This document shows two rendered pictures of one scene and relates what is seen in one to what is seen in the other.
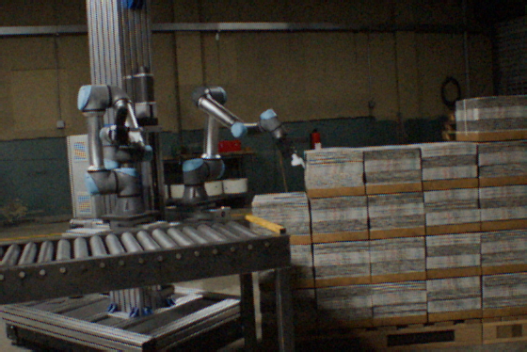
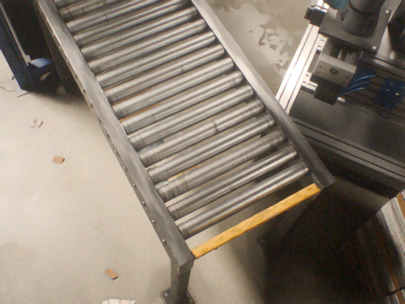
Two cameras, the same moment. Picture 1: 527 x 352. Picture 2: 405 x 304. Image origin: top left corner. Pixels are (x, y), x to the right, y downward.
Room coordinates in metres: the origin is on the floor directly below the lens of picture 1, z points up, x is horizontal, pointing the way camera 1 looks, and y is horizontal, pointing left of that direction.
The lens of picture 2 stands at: (2.07, -0.32, 2.10)
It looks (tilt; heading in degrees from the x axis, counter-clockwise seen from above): 64 degrees down; 73
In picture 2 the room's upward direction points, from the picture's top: 8 degrees clockwise
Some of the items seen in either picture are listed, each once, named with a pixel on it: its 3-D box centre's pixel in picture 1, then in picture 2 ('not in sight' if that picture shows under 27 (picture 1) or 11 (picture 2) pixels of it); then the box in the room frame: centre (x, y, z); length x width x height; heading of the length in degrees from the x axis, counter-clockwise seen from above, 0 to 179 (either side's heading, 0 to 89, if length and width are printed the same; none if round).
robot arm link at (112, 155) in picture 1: (116, 156); not in sight; (2.62, 0.71, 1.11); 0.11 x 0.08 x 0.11; 120
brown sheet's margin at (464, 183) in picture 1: (440, 181); not in sight; (3.11, -0.89, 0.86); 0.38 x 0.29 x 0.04; 179
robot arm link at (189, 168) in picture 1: (194, 170); not in sight; (3.32, 0.45, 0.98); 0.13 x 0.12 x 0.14; 141
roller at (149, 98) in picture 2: (132, 247); (175, 87); (2.21, 0.56, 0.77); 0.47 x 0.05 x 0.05; 19
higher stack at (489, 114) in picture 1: (494, 216); not in sight; (3.11, -1.19, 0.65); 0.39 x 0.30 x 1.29; 0
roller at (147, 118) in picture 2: (149, 245); (184, 102); (2.23, 0.50, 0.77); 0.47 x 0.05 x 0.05; 19
